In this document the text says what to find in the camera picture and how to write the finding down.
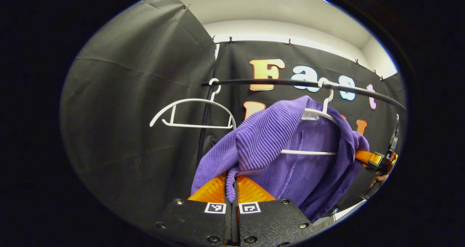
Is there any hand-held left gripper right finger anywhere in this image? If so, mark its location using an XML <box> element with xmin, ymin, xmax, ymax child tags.
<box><xmin>234</xmin><ymin>174</ymin><xmax>320</xmax><ymax>247</ymax></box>

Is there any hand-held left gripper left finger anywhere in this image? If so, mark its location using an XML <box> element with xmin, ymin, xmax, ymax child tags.
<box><xmin>154</xmin><ymin>173</ymin><xmax>235</xmax><ymax>247</ymax></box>

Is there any purple corduroy jacket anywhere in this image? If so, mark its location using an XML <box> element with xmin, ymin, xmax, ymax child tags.
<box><xmin>191</xmin><ymin>96</ymin><xmax>370</xmax><ymax>224</ymax></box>

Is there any white plastic clothes hanger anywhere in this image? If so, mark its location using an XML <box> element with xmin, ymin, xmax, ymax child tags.
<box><xmin>280</xmin><ymin>77</ymin><xmax>338</xmax><ymax>156</ymax></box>
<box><xmin>150</xmin><ymin>78</ymin><xmax>236</xmax><ymax>130</ymax></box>

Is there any black metal clothes rack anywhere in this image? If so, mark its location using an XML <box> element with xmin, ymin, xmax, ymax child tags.
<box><xmin>196</xmin><ymin>78</ymin><xmax>407</xmax><ymax>169</ymax></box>

